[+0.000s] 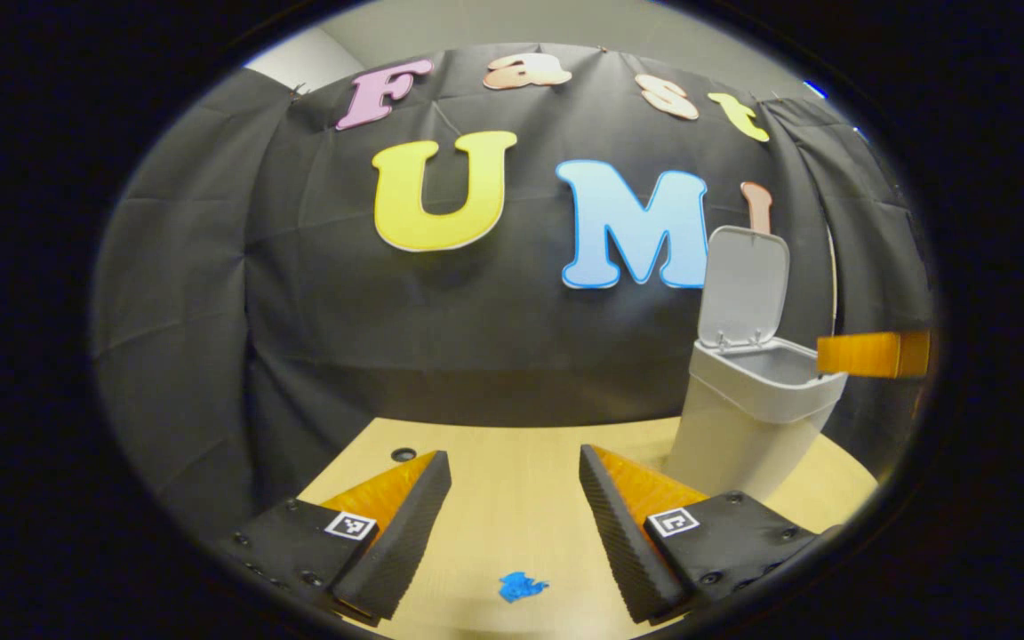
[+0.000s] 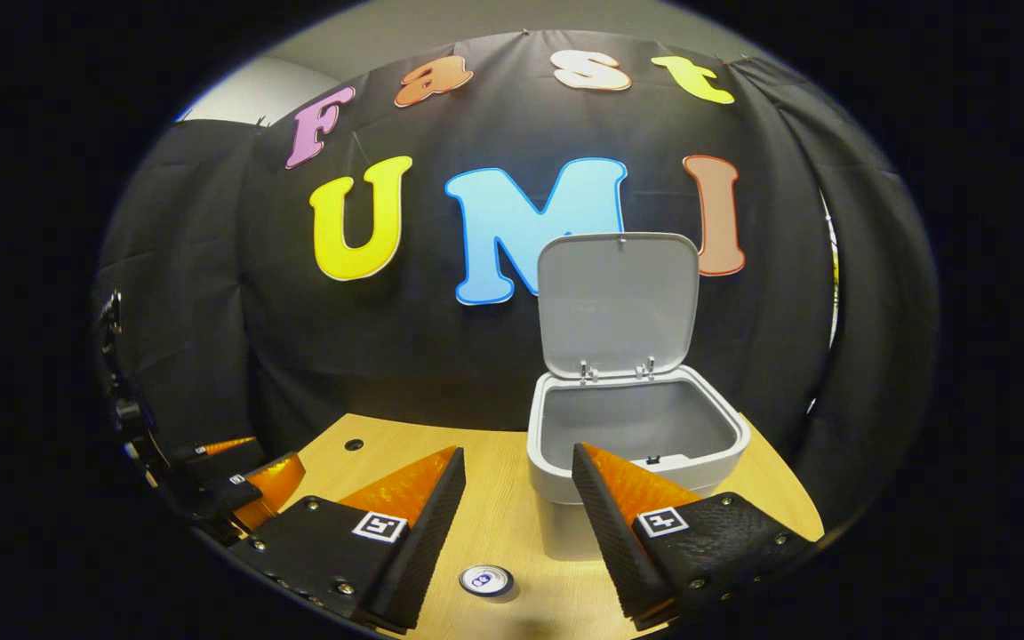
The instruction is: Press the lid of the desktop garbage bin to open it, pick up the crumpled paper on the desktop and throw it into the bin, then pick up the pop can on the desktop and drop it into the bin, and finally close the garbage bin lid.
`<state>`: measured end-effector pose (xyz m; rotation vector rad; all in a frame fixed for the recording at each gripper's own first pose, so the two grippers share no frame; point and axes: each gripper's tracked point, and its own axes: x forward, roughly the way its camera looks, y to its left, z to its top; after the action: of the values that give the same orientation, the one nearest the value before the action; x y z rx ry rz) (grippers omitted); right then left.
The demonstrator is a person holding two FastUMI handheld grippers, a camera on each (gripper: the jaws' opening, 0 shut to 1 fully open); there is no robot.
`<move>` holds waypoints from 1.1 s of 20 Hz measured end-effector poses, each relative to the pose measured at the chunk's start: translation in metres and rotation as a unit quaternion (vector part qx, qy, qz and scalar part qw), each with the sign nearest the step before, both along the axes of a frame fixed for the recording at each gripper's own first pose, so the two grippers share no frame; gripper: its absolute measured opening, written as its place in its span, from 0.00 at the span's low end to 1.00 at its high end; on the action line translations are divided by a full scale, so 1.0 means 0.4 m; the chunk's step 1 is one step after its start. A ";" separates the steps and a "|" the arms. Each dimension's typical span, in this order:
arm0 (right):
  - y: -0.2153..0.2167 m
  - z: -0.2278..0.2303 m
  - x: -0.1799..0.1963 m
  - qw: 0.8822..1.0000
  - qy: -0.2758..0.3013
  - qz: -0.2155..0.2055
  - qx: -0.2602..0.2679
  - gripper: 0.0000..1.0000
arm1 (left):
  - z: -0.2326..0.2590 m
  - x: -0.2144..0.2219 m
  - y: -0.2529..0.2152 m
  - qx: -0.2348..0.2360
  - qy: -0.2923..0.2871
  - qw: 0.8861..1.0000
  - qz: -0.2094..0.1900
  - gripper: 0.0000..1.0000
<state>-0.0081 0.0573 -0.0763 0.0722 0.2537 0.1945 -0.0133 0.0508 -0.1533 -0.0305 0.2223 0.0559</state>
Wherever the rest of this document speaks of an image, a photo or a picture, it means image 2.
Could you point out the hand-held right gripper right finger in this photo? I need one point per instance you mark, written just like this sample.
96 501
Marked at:
614 542

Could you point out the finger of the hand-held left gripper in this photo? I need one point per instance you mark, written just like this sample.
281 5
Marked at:
223 458
268 489

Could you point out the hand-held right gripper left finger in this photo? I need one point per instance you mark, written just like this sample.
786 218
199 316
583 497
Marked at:
423 542

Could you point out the blue pop can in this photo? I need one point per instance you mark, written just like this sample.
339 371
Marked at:
486 580

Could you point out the white desktop garbage bin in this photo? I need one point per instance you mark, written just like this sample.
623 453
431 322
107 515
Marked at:
619 302

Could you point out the wooden desktop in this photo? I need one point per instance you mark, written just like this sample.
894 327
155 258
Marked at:
503 507

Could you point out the black backdrop cloth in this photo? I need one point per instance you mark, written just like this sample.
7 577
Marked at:
343 356

